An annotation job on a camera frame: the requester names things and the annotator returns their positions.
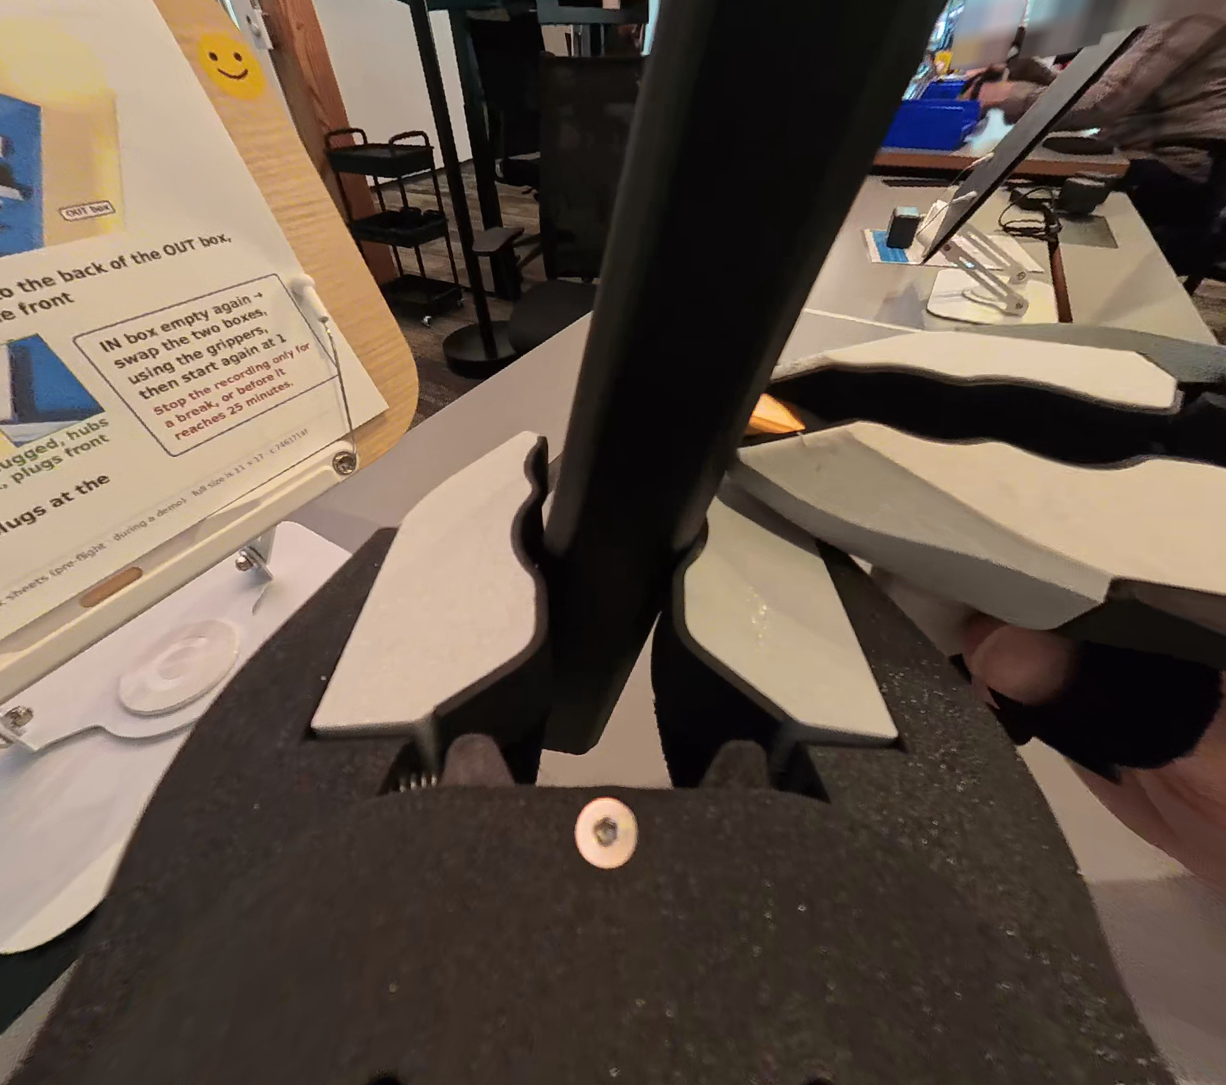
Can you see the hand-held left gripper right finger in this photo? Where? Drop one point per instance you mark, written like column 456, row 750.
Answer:
column 775, row 635

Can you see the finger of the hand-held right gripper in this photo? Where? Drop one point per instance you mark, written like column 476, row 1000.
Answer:
column 1005, row 362
column 958, row 520

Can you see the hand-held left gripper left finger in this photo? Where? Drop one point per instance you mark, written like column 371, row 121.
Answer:
column 430, row 616

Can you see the black multi-port usb hub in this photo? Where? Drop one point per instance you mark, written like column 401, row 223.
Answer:
column 766, row 99

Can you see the person's right hand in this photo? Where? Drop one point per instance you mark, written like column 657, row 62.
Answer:
column 1177, row 807

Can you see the white board stand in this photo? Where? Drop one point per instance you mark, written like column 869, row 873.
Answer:
column 57, row 818
column 977, row 296

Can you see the small black adapter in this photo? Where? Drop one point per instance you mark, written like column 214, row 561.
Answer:
column 903, row 228

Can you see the thin dark display panel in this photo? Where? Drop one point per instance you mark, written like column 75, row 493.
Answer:
column 1043, row 137

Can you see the blue storage bin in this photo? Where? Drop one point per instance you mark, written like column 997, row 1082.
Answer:
column 928, row 126

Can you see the black pole stand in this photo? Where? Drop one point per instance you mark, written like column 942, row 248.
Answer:
column 484, row 353

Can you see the black utility cart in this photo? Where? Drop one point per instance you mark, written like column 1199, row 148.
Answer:
column 392, row 233

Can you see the instruction sheet on wooden board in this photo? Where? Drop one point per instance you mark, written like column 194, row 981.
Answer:
column 315, row 176

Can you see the yellow smiley sticker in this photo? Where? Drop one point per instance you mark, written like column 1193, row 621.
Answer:
column 231, row 66

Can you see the wooden column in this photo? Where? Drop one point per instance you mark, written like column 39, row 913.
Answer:
column 287, row 3

